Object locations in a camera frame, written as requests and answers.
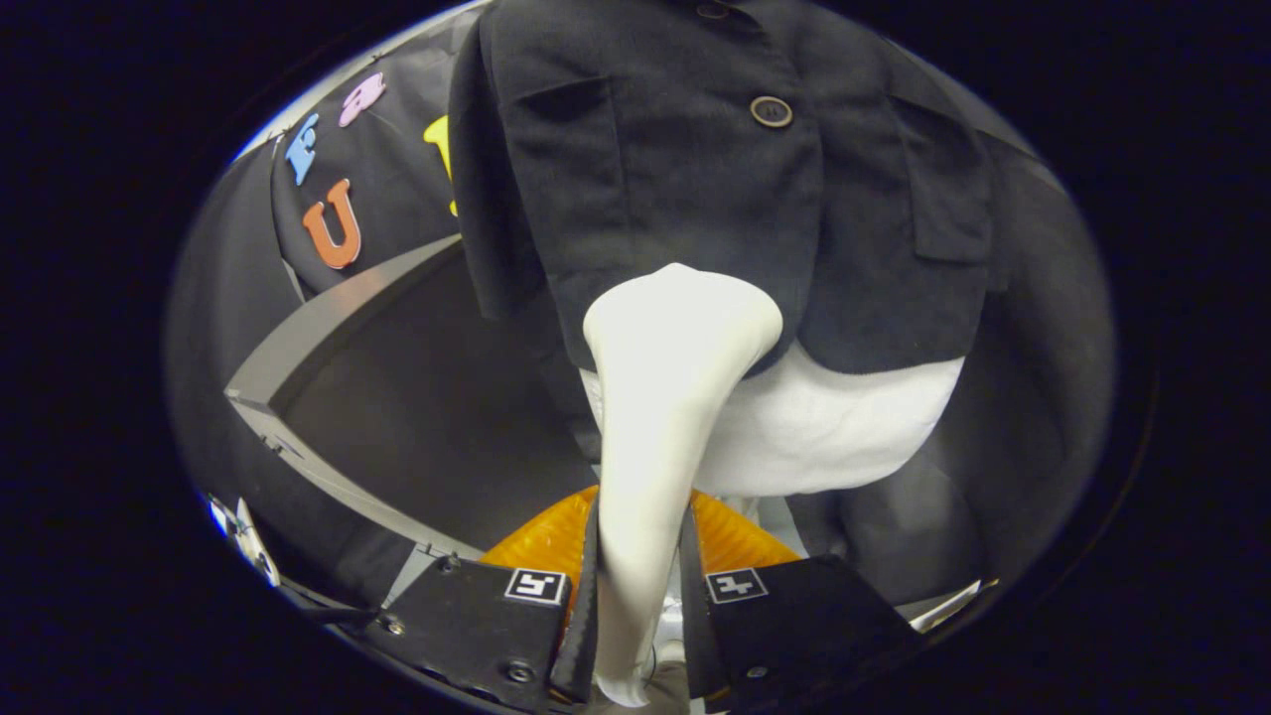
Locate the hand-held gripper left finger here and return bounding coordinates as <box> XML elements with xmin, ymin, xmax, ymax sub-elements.
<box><xmin>362</xmin><ymin>487</ymin><xmax>602</xmax><ymax>714</ymax></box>

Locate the flat cardboard piece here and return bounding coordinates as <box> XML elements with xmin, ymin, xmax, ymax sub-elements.
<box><xmin>909</xmin><ymin>579</ymin><xmax>999</xmax><ymax>634</ymax></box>

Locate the grey cabinet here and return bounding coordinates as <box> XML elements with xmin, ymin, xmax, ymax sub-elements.
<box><xmin>223</xmin><ymin>233</ymin><xmax>597</xmax><ymax>597</ymax></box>

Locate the white mannequin torso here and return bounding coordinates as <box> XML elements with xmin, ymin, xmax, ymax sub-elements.
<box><xmin>579</xmin><ymin>343</ymin><xmax>966</xmax><ymax>498</ymax></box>

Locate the black jacket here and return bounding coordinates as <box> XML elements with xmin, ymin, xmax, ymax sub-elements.
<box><xmin>447</xmin><ymin>0</ymin><xmax>1014</xmax><ymax>376</ymax></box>

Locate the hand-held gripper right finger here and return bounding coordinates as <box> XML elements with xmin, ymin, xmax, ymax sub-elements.
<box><xmin>678</xmin><ymin>489</ymin><xmax>919</xmax><ymax>708</ymax></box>

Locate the black backdrop cloth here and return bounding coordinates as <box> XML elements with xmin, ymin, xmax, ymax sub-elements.
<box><xmin>167</xmin><ymin>20</ymin><xmax>1118</xmax><ymax>607</ymax></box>

